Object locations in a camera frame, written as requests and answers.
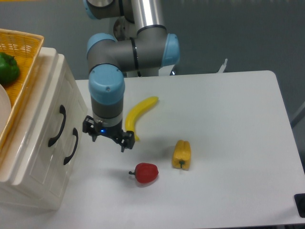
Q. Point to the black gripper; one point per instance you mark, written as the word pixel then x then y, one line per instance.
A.
pixel 125 139

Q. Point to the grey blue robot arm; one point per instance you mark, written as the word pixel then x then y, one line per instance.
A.
pixel 152 47

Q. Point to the white lower drawer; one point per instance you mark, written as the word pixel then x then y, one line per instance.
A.
pixel 65 144

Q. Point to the white drawer cabinet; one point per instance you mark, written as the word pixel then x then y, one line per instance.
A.
pixel 18 140

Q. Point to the yellow toy banana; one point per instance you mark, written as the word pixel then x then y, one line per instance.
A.
pixel 137 111

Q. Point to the red toy bell pepper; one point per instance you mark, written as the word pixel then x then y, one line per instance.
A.
pixel 145 172

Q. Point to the yellow toy bell pepper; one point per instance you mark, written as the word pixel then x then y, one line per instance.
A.
pixel 181 158

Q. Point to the white plate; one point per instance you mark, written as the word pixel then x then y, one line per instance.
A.
pixel 5 108

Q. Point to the green toy bell pepper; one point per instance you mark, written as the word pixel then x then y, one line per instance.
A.
pixel 9 70

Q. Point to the yellow woven basket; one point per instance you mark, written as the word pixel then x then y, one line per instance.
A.
pixel 25 47

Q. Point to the black corner object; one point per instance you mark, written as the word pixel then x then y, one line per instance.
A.
pixel 300 204

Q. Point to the white table clamp bracket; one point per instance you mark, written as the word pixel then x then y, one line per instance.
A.
pixel 223 66

